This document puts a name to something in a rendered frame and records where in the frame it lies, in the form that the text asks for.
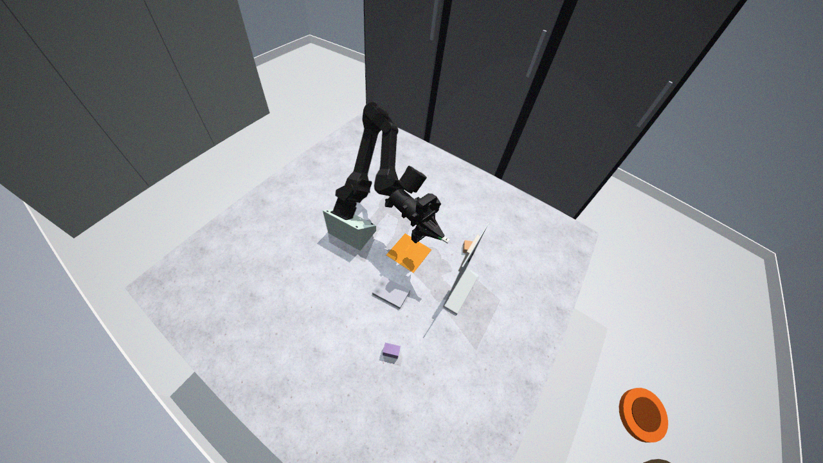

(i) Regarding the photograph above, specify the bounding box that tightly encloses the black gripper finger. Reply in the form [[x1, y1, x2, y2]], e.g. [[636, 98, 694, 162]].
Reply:
[[420, 210, 445, 238], [418, 228, 439, 239]]

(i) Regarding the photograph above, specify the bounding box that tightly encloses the small purple block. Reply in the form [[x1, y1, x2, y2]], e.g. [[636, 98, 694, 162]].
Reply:
[[383, 342, 400, 359]]

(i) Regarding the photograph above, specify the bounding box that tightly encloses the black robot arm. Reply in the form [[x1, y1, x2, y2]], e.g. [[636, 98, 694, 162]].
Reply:
[[330, 102, 427, 220]]

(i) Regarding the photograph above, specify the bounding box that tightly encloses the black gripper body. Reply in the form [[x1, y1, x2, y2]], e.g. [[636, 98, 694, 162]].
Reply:
[[400, 193, 437, 243]]

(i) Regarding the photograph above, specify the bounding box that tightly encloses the orange square marking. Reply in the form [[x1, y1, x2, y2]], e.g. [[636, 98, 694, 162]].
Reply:
[[386, 234, 431, 273]]

